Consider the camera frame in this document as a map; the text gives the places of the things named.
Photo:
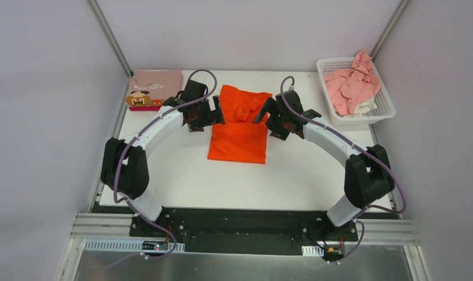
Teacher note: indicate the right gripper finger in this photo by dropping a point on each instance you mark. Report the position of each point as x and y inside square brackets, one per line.
[269, 110]
[280, 134]

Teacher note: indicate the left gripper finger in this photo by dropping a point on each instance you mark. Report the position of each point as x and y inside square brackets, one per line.
[195, 128]
[217, 112]

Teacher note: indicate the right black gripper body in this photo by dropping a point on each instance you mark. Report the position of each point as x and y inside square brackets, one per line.
[270, 117]

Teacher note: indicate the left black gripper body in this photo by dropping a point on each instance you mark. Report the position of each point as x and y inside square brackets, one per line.
[208, 115]

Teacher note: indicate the orange t shirt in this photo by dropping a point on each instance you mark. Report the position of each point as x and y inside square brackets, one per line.
[239, 139]

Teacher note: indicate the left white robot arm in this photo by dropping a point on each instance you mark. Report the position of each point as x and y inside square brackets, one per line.
[125, 162]

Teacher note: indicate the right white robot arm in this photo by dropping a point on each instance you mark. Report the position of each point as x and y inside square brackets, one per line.
[368, 176]

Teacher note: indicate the folded pink printed t shirt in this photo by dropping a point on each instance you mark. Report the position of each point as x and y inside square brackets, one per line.
[153, 88]

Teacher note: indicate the crumpled pink t shirt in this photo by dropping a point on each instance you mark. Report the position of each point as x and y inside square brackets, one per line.
[351, 86]

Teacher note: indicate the white cloth in basket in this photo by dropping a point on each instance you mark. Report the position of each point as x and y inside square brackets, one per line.
[365, 107]

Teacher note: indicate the white plastic basket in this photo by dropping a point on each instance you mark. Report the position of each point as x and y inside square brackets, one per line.
[384, 105]

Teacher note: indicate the black base frame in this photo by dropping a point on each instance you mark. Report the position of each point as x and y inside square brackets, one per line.
[255, 232]

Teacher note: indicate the aluminium frame rail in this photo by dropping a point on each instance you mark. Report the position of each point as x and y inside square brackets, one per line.
[100, 17]

